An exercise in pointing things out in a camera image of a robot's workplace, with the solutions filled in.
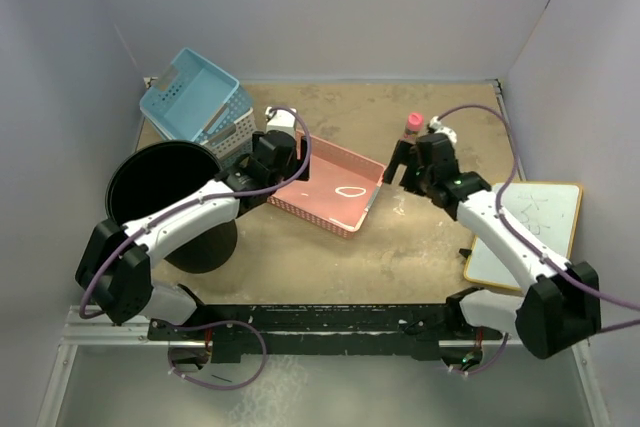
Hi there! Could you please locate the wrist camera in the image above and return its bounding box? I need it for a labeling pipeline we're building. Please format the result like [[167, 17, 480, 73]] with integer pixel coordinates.
[[265, 106, 297, 137], [428, 116, 457, 146]]

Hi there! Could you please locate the whiteboard with yellow frame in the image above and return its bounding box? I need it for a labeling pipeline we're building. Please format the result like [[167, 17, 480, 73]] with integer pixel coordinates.
[[463, 182, 583, 291]]

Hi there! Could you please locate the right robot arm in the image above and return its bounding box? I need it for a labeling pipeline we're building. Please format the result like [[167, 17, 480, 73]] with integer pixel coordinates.
[[383, 133, 601, 359]]

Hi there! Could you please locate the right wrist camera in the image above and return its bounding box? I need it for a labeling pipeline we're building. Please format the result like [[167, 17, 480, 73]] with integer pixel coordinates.
[[428, 116, 457, 146]]

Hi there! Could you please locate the white plastic basket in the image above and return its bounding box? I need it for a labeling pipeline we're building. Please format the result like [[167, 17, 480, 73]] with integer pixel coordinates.
[[200, 108, 256, 169]]

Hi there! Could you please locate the aluminium frame rail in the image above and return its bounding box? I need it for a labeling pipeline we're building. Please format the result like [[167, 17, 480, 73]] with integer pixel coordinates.
[[34, 304, 151, 427]]

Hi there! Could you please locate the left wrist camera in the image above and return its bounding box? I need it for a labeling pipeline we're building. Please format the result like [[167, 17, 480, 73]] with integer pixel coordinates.
[[265, 106, 297, 137]]

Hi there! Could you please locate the light blue plastic basket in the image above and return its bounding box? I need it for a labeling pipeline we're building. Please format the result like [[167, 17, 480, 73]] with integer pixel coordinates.
[[139, 48, 253, 142]]

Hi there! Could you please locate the large black bucket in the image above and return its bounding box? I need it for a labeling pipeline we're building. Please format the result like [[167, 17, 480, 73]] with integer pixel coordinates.
[[105, 140, 238, 274]]

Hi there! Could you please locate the pink capped small bottle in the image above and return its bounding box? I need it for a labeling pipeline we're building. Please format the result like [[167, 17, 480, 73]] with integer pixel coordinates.
[[402, 112, 424, 142]]

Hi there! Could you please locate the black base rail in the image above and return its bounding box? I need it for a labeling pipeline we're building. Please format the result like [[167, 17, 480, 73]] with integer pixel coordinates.
[[148, 304, 501, 363]]

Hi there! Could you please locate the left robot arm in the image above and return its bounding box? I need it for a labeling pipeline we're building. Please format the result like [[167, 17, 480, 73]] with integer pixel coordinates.
[[76, 130, 310, 339]]

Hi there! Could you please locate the pink plastic basket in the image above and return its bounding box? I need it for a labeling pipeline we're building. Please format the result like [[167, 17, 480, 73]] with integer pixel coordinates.
[[269, 136, 385, 239]]

